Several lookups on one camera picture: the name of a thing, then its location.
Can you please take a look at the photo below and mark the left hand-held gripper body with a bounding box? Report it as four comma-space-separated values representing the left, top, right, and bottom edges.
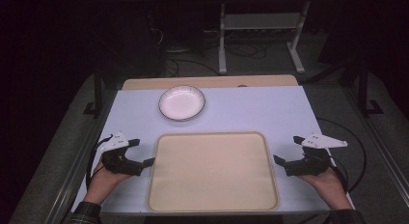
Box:
99, 131, 145, 177

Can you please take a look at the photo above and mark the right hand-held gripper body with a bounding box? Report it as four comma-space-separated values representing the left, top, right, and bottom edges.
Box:
284, 131, 349, 178

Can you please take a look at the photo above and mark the person's left hand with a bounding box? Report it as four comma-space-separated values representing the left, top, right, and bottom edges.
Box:
90, 152, 132, 194

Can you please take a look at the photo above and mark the person's right hand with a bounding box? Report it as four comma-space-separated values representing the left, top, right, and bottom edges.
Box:
297, 165, 344, 198

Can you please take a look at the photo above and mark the black metal stand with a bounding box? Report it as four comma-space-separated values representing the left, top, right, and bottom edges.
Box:
82, 68, 104, 119
357, 58, 385, 118

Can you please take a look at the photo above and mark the white table mat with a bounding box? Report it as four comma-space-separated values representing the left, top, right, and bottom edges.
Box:
70, 85, 355, 214

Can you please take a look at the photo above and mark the white round plate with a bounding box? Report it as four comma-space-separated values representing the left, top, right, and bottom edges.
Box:
157, 84, 206, 123

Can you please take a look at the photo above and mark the beige rectangular tray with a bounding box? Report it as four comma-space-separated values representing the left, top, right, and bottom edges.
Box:
146, 130, 280, 213

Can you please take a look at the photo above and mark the white metal stand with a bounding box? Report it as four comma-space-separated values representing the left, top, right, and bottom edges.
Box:
217, 1, 312, 76

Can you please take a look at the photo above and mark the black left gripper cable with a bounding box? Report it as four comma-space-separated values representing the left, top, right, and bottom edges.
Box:
85, 133, 114, 190

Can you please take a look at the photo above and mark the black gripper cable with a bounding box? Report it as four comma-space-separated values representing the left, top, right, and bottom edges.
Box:
315, 117, 368, 194
85, 133, 114, 190

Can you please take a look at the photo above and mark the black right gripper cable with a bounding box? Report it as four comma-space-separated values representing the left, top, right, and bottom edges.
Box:
315, 117, 368, 194

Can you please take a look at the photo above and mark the black floor cable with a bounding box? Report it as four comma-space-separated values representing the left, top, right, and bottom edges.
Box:
224, 42, 268, 60
164, 57, 220, 77

